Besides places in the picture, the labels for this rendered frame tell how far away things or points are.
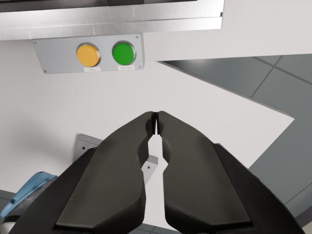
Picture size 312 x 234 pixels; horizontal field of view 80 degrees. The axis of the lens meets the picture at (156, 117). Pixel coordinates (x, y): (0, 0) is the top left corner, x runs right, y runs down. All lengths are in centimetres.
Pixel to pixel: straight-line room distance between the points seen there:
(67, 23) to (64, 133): 36
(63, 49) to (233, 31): 37
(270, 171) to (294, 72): 103
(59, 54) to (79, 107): 20
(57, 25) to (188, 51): 29
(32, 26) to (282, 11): 52
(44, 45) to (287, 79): 158
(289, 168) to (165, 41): 204
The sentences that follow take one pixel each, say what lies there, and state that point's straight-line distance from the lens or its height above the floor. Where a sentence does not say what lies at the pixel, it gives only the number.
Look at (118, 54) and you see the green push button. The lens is 38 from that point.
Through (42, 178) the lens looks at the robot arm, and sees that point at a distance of 53.
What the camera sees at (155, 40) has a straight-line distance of 48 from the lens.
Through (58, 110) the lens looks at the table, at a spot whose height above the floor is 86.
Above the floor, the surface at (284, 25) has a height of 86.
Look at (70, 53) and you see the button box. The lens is 42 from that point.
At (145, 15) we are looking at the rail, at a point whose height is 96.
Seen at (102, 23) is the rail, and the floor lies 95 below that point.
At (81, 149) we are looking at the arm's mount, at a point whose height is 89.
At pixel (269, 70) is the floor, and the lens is 162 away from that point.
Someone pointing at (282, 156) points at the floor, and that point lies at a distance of 219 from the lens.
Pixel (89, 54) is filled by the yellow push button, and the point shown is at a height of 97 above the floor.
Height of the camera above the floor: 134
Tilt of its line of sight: 59 degrees down
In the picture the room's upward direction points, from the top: 179 degrees counter-clockwise
